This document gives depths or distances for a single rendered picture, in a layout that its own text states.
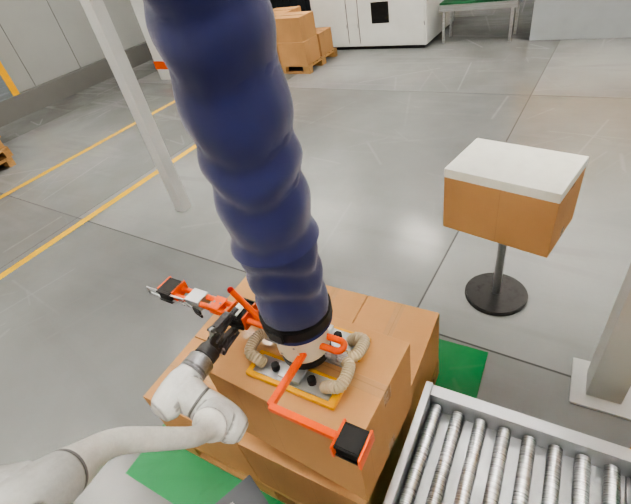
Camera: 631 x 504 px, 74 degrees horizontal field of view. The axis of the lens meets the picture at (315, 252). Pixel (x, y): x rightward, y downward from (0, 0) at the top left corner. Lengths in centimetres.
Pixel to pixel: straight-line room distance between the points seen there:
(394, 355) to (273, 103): 93
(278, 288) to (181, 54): 58
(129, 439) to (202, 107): 75
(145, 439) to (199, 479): 152
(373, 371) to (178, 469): 158
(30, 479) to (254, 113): 75
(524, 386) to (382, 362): 141
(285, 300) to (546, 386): 192
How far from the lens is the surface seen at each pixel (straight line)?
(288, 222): 96
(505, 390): 270
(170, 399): 135
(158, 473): 277
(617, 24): 823
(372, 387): 140
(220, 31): 80
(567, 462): 201
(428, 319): 225
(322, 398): 137
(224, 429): 131
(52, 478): 95
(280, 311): 116
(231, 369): 154
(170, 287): 171
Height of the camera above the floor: 225
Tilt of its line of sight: 39 degrees down
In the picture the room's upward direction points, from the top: 13 degrees counter-clockwise
